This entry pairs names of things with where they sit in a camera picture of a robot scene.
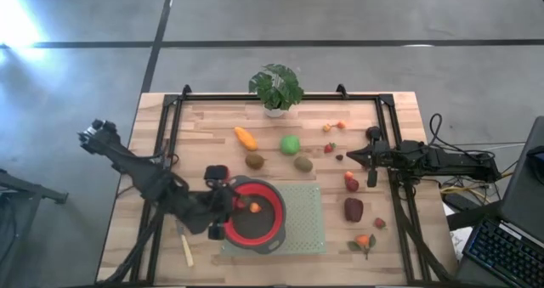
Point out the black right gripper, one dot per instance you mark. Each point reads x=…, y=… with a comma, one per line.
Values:
x=384, y=156

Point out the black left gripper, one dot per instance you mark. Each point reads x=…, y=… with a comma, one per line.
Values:
x=221, y=203

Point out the red strawberry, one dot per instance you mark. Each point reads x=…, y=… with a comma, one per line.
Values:
x=328, y=148
x=379, y=223
x=241, y=203

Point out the small peach fruit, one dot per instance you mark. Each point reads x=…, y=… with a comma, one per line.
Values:
x=255, y=207

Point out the small orange fruit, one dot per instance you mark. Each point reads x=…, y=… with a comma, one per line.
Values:
x=348, y=175

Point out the red grey collapsible colander bowl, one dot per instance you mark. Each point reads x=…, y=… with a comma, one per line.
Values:
x=278, y=211

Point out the brown kiwi fruit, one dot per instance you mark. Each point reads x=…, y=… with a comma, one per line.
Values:
x=254, y=160
x=303, y=164

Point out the yellow-orange mango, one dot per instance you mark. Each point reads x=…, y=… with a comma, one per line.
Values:
x=246, y=139

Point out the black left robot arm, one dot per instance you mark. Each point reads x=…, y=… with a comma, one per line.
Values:
x=144, y=177

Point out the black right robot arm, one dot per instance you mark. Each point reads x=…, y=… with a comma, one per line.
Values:
x=446, y=160

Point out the small dark red fruit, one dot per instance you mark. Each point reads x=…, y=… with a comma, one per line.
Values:
x=352, y=185

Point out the black round plum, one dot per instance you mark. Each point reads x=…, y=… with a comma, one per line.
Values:
x=372, y=131

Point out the dark red bell pepper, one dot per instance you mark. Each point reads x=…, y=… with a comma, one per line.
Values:
x=353, y=210

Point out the orange tangerine with leaves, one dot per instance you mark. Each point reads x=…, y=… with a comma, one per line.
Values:
x=363, y=240

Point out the green plant in white pot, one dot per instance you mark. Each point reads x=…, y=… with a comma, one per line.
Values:
x=276, y=88

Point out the black bar beside table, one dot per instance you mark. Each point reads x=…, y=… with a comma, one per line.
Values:
x=472, y=218

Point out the white paper sheet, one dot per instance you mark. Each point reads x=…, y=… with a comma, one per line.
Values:
x=457, y=242

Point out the laptop with backlit keyboard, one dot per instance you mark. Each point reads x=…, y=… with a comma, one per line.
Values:
x=501, y=250

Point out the black floor stand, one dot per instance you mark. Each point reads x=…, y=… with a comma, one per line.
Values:
x=30, y=189

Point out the black aluminium table frame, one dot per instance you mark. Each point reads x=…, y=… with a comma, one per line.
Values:
x=323, y=97

